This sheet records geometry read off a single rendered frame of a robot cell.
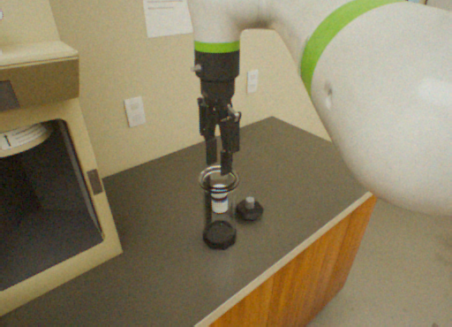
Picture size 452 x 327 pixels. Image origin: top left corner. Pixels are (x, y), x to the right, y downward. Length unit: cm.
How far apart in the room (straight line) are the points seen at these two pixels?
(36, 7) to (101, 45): 50
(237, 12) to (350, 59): 35
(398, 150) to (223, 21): 42
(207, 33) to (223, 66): 7
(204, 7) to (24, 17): 29
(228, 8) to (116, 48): 63
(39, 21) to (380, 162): 55
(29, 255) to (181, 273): 38
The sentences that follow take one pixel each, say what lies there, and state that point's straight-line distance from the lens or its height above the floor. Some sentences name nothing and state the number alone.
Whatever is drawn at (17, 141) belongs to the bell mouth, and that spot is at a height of 134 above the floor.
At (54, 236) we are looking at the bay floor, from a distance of 91.
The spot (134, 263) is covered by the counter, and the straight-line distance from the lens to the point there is 86.
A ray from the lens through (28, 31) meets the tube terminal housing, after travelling 60.
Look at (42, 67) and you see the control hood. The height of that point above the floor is 149.
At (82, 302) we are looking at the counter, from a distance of 84.
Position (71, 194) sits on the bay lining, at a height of 108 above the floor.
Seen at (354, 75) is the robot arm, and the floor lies 155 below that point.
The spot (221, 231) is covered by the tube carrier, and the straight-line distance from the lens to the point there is 80.
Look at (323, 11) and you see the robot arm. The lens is 32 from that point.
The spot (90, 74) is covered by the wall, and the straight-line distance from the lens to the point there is 109.
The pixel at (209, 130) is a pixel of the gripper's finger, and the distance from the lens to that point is 68.
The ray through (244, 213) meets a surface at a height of 98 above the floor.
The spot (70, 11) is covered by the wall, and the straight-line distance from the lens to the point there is 106.
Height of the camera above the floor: 160
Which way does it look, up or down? 32 degrees down
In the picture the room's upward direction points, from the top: straight up
